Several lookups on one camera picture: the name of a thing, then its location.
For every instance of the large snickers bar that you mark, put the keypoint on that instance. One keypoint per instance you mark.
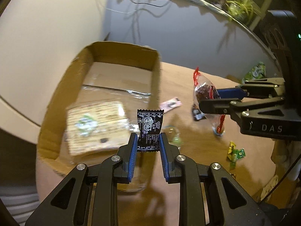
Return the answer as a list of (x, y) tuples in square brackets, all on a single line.
[(196, 113)]

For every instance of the tan table cloth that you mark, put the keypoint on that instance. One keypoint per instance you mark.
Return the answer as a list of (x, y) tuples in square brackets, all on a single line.
[(158, 203)]

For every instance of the clear jelly cup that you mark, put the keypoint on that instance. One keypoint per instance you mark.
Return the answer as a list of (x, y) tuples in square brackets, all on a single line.
[(173, 135)]

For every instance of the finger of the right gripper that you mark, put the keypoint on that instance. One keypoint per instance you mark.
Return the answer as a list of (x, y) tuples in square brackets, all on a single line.
[(235, 92), (222, 106)]

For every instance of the clear red dates bag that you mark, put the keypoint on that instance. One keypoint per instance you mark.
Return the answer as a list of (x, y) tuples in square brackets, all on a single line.
[(203, 90)]

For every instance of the brown cardboard box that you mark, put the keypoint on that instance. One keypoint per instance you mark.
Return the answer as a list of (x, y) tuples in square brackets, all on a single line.
[(102, 71)]

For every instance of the green potted plant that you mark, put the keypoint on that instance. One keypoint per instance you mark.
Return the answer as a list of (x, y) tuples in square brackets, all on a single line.
[(243, 11)]

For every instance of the yellow candy packet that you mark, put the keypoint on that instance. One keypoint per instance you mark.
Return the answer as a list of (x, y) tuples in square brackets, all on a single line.
[(231, 148)]

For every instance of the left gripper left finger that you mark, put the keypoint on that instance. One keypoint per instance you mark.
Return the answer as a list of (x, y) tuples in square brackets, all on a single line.
[(128, 154)]

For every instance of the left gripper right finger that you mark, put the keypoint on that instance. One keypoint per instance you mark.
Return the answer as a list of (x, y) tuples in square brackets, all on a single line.
[(168, 153)]

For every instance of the green printed carton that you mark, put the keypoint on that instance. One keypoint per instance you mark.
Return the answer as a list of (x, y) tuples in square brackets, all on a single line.
[(257, 72)]

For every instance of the beige cracker package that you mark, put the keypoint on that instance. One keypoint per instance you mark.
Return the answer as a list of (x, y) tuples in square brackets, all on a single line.
[(94, 127)]

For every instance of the green candy packet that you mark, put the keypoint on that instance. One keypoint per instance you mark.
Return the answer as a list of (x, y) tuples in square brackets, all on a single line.
[(234, 156)]

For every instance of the black small snack packet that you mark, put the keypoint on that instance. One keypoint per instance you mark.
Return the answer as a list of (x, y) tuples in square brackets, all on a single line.
[(150, 124)]

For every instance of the pink candy wrapper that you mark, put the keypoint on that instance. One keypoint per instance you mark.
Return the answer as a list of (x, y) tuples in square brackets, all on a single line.
[(170, 104)]

